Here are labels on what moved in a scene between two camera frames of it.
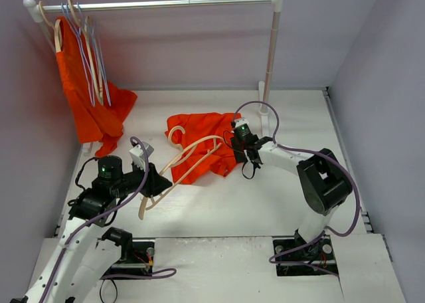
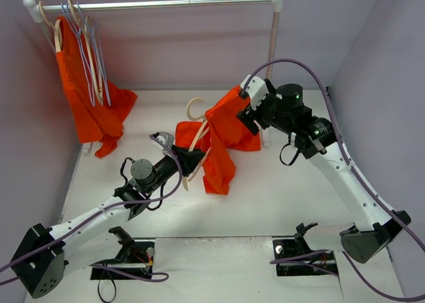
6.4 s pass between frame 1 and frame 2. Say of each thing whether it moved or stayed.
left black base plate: stayed
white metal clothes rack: stayed
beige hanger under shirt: stayed
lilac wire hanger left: stayed
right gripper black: moved
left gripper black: moved
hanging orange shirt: stayed
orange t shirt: moved
